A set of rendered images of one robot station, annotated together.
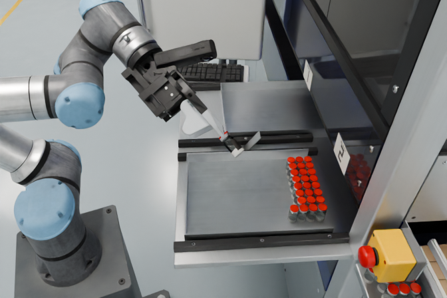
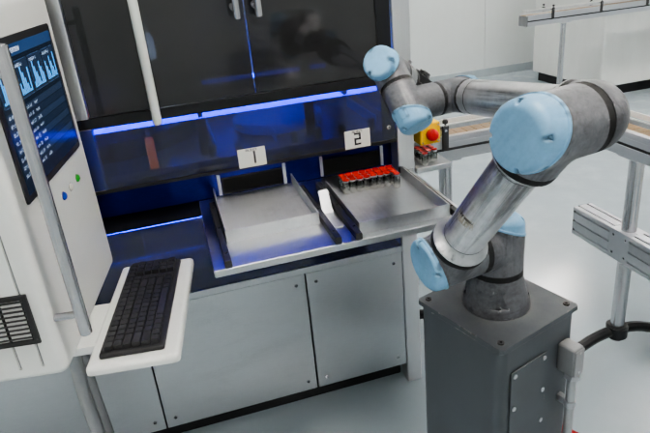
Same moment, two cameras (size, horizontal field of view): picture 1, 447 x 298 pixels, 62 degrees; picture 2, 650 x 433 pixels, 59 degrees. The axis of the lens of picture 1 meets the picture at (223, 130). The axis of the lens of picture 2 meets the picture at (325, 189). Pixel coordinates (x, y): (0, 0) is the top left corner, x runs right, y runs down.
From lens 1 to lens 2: 1.77 m
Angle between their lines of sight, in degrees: 83
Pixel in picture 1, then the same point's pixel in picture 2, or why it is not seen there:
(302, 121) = (276, 196)
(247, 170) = (355, 207)
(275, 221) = (402, 190)
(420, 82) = (401, 31)
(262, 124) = (285, 211)
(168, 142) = not seen: outside the picture
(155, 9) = (48, 269)
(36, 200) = not seen: hidden behind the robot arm
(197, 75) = (160, 290)
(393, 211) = not seen: hidden behind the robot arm
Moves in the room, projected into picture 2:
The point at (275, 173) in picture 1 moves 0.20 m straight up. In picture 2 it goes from (352, 197) to (347, 134)
